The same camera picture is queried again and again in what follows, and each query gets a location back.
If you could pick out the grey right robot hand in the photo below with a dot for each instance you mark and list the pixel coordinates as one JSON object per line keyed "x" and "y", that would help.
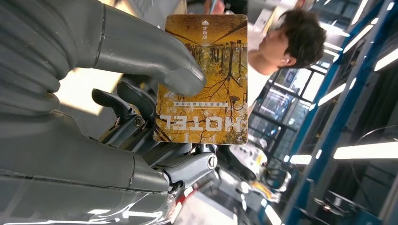
{"x": 77, "y": 170}

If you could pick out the person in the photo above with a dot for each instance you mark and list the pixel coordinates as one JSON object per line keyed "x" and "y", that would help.
{"x": 280, "y": 46}

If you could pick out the blue steel frame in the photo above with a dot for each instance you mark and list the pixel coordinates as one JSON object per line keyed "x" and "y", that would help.
{"x": 314, "y": 167}

